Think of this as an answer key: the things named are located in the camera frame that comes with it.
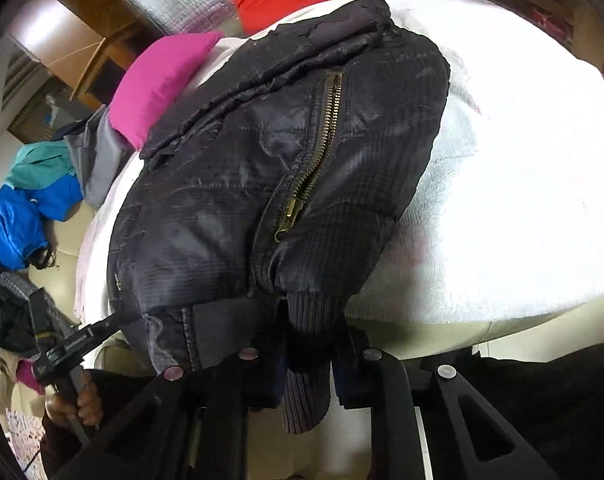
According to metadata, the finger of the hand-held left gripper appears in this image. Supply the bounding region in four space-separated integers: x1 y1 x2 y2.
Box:
74 310 150 353

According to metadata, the person's leg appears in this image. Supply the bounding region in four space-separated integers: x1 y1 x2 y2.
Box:
397 340 604 480

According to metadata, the person's left hand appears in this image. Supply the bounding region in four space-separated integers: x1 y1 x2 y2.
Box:
44 380 105 431

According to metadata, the wooden column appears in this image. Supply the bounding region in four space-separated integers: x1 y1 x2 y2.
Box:
7 0 153 111

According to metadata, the teal jacket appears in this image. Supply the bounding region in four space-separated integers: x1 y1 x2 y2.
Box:
4 140 78 191

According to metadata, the blue jacket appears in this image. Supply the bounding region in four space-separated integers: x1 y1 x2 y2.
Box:
0 175 85 271

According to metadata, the black zip jacket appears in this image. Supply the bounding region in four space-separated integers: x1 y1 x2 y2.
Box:
107 0 452 435

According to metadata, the pink pillow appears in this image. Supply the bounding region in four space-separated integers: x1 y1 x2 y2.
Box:
108 30 225 152

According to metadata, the white blanket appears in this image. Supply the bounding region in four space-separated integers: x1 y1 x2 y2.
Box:
74 0 604 326

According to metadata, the grey knit garment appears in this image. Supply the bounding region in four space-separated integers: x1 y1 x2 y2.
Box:
0 272 43 306

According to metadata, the black puffer jacket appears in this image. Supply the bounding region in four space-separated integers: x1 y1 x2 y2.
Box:
0 260 48 356

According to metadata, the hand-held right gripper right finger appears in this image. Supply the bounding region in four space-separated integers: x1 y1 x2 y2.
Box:
332 332 558 480

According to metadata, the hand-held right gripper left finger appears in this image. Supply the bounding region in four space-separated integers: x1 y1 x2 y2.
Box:
54 345 288 480

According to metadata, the colourful patterned mat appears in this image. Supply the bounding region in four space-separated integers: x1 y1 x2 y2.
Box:
2 410 48 466

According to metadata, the magenta garment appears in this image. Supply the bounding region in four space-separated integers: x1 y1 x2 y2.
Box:
14 360 45 391

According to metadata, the person's left forearm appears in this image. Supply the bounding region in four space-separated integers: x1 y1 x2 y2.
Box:
37 422 90 480

